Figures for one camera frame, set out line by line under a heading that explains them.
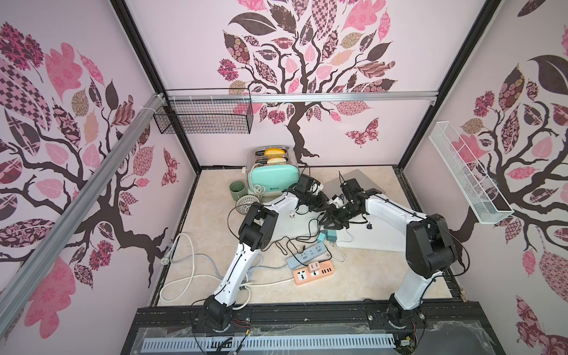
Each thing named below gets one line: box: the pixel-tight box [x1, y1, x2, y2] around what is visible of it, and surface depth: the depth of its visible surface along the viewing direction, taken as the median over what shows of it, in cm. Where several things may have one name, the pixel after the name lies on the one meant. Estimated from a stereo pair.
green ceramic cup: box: [229, 180, 248, 202], surface depth 106 cm
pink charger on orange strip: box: [307, 261, 321, 273], surface depth 81 cm
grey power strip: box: [286, 242, 327, 270], surface depth 88 cm
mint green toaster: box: [246, 144, 300, 196], surface depth 99 cm
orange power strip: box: [292, 260, 335, 286], surface depth 83 cm
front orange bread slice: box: [266, 157, 287, 165], surface depth 100 cm
